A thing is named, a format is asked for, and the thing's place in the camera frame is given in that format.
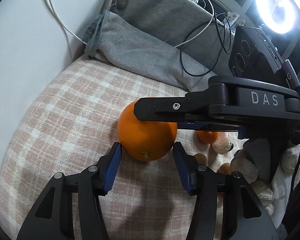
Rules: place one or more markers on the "ring light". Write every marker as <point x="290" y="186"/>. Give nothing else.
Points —
<point x="278" y="15"/>

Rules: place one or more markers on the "large orange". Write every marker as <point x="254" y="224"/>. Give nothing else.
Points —
<point x="145" y="140"/>

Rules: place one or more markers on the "longan fruit tan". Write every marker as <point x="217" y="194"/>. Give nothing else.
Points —
<point x="225" y="169"/>

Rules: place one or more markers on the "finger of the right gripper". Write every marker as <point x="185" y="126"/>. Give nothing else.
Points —
<point x="214" y="127"/>
<point x="191" y="107"/>

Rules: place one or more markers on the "right white gloved hand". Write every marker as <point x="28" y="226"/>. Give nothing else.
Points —
<point x="271" y="184"/>

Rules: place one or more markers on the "pink plaid tablecloth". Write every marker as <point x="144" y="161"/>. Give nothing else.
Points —
<point x="71" y="124"/>

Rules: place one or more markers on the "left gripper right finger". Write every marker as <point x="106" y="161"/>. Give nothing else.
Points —
<point x="243" y="214"/>

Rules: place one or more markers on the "grey folded blanket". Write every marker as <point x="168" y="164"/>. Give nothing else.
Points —
<point x="172" y="41"/>

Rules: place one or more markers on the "small mandarin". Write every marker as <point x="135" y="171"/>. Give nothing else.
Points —
<point x="207" y="137"/>

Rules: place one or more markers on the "black camera box right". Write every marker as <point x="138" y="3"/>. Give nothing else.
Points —
<point x="254" y="57"/>

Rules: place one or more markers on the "longan fruit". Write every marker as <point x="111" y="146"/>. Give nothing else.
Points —
<point x="201" y="158"/>

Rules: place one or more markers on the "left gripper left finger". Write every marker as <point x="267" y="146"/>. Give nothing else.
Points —
<point x="51" y="216"/>

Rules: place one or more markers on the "pomelo segment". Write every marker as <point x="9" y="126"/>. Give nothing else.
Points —
<point x="223" y="145"/>

